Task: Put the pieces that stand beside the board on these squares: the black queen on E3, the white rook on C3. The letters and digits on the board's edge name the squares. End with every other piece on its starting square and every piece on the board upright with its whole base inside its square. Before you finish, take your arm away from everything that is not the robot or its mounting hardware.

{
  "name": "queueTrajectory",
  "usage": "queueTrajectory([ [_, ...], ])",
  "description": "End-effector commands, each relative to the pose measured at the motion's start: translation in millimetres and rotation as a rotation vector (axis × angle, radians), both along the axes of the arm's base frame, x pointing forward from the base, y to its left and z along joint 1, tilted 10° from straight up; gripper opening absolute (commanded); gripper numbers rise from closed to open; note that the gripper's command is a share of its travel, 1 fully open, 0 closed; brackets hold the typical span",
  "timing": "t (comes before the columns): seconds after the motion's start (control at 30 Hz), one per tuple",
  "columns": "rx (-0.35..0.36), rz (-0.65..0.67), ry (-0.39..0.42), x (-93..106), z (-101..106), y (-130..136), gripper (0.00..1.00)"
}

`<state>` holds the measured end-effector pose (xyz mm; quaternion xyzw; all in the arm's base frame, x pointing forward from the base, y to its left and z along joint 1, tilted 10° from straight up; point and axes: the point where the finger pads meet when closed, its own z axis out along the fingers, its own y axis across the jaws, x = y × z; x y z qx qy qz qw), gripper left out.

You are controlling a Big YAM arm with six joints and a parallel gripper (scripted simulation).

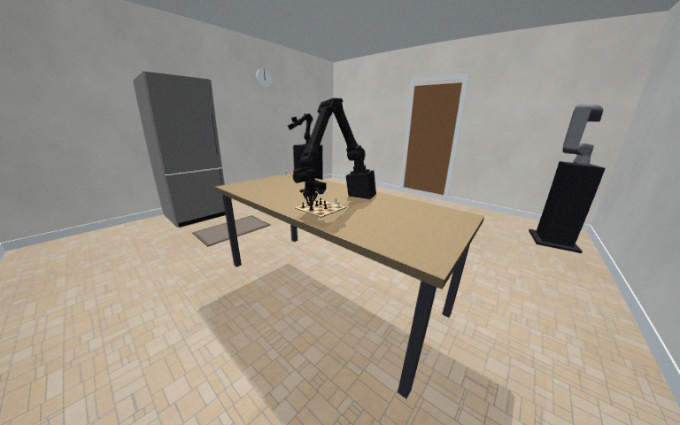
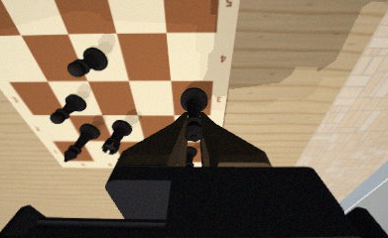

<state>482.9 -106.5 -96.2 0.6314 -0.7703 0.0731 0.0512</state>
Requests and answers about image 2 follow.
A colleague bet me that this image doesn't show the brown and cream chessboard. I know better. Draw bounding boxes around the brown and cream chessboard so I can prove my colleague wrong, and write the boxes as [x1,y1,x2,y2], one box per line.
[0,0,240,168]

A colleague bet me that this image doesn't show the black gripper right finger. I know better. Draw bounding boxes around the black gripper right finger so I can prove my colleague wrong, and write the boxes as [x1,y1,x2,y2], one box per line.
[199,112,272,167]

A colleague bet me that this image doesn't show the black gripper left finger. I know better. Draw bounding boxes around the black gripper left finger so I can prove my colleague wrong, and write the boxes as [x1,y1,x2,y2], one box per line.
[114,112,188,168]

